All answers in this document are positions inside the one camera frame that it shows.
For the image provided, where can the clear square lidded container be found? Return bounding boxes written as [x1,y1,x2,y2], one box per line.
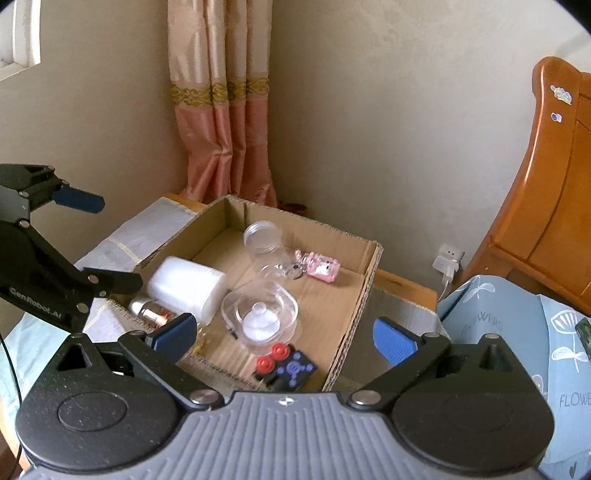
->
[220,279,299,357]

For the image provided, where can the blue floral pillow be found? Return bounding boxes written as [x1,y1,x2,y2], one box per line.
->
[536,295,591,418]

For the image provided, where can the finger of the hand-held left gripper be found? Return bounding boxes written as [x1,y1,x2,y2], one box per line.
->
[0,163,105,223]
[71,268,145,302]

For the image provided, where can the yellow capsule bottle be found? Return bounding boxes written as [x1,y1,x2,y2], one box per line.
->
[128,297,209,354]

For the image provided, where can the brown cardboard box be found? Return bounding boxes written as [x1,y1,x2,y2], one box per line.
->
[76,195,385,394]

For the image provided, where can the white wall socket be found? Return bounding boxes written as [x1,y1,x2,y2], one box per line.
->
[438,244,465,278]

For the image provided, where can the pink glass bottle keychain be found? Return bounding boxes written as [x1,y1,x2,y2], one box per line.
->
[294,250,341,283]

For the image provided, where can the clear plastic jar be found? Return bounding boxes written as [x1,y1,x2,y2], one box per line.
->
[243,220,308,280]

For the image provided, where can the wooden bed headboard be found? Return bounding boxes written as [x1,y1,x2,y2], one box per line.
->
[462,56,591,320]

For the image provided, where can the white window frame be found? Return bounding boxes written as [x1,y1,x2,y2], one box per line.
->
[0,0,43,80]

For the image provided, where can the blue floral bed sheet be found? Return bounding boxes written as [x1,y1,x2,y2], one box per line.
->
[436,274,591,480]

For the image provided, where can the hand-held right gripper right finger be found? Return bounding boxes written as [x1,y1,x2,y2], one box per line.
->
[347,316,534,411]

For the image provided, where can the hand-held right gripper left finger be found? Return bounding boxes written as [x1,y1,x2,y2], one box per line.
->
[39,312,223,412]

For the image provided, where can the pink curtain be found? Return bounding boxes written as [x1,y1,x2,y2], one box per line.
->
[166,0,279,209]

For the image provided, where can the black cable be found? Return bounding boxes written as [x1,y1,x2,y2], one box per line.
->
[0,332,23,467]

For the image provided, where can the black toy car red wheels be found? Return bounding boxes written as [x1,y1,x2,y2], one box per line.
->
[252,343,320,392]

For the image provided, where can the dark patterned remote control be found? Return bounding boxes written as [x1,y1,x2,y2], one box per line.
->
[574,318,591,352]

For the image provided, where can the white plastic container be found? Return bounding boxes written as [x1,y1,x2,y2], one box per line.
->
[147,256,228,325]

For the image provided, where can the white charger plug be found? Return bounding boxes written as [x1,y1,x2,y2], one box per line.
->
[432,256,459,302]

